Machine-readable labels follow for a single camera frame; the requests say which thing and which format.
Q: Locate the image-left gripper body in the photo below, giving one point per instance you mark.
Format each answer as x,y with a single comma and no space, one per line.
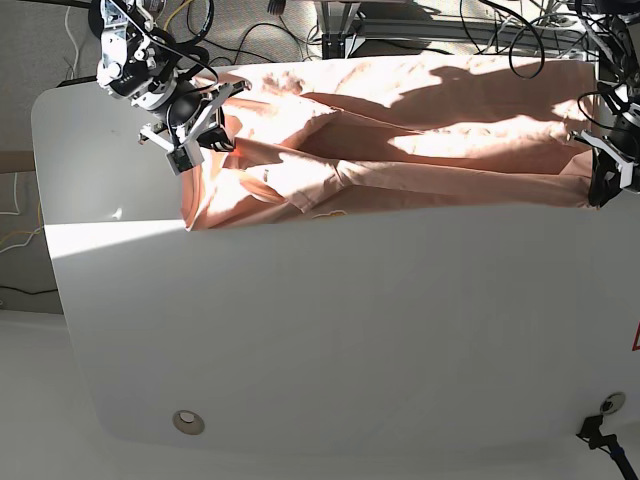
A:
182,116

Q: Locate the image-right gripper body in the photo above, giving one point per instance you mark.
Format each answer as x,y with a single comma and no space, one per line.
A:
617,152

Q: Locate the salmon pink T-shirt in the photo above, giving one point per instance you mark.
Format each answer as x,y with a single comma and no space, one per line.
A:
390,133

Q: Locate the red warning sticker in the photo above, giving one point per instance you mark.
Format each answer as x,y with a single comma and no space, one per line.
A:
636,341

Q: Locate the right round table grommet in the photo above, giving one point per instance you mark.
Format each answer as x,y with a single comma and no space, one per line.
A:
613,403

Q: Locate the round metal table grommet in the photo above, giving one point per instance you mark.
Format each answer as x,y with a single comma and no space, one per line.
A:
188,422

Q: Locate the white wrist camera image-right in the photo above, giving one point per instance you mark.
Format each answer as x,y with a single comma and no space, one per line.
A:
630,177

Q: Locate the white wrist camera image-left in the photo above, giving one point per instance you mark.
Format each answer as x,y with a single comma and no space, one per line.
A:
184,158

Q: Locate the aluminium frame post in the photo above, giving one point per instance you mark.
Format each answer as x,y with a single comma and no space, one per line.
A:
335,19

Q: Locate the black clamp with cable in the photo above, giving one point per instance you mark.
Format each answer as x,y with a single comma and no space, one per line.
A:
590,434

